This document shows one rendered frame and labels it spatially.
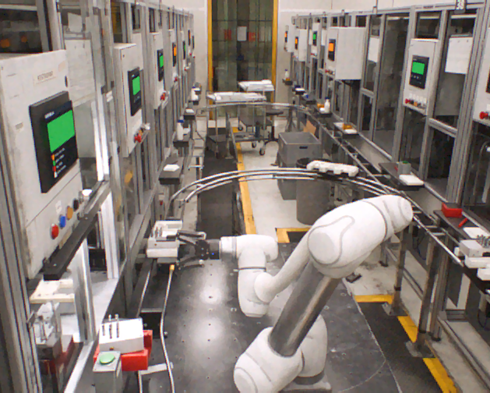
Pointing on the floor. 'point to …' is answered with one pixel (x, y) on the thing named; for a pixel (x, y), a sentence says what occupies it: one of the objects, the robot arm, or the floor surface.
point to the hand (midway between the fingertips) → (163, 249)
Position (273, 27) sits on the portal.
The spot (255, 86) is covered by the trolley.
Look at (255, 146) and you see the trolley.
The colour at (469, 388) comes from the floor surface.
